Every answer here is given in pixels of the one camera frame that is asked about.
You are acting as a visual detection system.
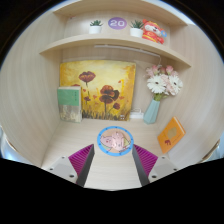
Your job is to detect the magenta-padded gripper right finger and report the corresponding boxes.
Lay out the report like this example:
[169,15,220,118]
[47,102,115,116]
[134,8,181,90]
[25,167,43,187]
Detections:
[131,143,180,187]

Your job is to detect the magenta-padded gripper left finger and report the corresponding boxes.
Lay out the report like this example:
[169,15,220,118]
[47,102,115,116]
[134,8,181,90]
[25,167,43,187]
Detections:
[47,143,96,188]

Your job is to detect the pink computer mouse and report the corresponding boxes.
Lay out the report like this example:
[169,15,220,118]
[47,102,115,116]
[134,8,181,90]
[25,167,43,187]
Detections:
[99,130,125,153]

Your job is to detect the round blue cartoon mouse pad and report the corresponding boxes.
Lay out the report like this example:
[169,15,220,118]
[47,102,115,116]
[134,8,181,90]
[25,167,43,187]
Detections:
[96,125,135,157]

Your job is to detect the orange cover book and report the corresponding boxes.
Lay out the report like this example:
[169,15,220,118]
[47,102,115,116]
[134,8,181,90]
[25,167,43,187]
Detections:
[157,116,187,155]

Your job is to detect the pale teal faceted vase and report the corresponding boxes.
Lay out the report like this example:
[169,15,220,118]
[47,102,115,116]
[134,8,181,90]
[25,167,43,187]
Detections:
[143,98,162,125]

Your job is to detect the green cover book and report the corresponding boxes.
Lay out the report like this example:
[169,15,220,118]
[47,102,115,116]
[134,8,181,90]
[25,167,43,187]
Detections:
[56,86,83,124]

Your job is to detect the pink and white flower bouquet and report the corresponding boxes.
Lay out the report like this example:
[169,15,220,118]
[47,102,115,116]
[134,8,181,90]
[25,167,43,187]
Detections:
[145,64,184,102]

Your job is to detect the yellow poppy flower painting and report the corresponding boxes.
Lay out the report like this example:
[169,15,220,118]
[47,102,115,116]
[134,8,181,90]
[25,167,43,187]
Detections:
[59,60,137,122]

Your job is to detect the white light bar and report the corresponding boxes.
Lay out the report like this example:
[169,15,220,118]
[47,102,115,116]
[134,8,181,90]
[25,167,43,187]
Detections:
[93,44,163,58]

